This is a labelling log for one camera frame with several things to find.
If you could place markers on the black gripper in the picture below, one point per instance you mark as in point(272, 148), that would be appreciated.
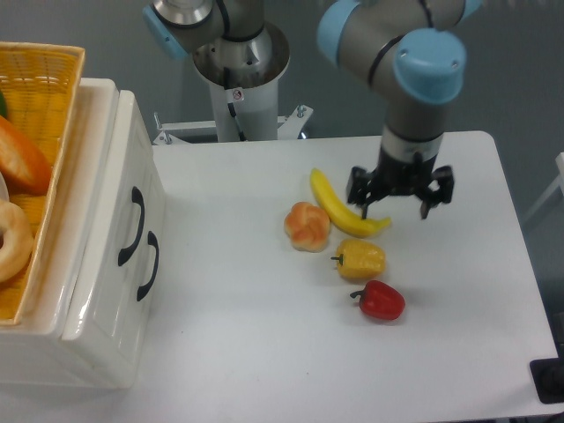
point(397, 178)

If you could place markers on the white top drawer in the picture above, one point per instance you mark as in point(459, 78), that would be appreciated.
point(131, 202)

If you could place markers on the white drawer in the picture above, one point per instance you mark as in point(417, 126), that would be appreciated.
point(131, 202)
point(146, 270)

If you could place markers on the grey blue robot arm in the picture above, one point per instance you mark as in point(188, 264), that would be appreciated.
point(403, 50)

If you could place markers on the white lower drawer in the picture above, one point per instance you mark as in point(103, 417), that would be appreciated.
point(146, 270)

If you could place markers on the white drawer cabinet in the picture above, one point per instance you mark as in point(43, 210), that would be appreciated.
point(33, 351)

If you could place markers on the yellow toy banana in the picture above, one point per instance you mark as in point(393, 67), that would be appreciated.
point(340, 215)

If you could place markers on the yellow toy bell pepper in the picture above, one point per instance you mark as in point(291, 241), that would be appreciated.
point(358, 259)

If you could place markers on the orange knotted bread roll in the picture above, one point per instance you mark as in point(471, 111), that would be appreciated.
point(308, 227)

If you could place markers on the red toy bell pepper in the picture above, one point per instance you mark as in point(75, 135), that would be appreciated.
point(379, 300)

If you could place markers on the black device at edge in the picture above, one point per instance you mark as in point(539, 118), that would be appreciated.
point(547, 375)

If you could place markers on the yellow wicker basket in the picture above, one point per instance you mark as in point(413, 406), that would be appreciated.
point(39, 83)

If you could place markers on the orange toy baguette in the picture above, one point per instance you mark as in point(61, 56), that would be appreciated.
point(24, 167)

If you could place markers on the beige toy bagel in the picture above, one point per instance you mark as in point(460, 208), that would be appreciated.
point(18, 240)

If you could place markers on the white plate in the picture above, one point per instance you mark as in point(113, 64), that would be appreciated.
point(4, 193)

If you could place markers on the green toy vegetable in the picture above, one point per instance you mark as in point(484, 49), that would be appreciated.
point(3, 106)

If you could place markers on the white frame at right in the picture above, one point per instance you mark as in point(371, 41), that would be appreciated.
point(547, 200)

